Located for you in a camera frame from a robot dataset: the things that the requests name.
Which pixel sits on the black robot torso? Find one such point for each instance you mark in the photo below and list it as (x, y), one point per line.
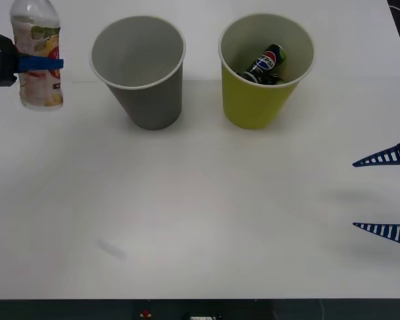
(70, 310)

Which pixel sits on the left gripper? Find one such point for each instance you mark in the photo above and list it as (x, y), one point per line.
(0, 63)

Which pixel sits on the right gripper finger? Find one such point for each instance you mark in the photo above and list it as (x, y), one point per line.
(388, 156)
(390, 231)

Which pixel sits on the grey plastic bin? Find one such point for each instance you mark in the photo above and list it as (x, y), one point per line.
(143, 100)

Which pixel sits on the black can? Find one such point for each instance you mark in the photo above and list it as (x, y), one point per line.
(266, 61)

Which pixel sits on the yellow-green plastic bin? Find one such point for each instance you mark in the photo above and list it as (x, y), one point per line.
(250, 103)

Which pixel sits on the clear bottle with red cap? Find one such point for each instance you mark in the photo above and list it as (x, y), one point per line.
(40, 90)

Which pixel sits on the red button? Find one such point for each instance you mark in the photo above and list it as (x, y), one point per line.
(145, 313)

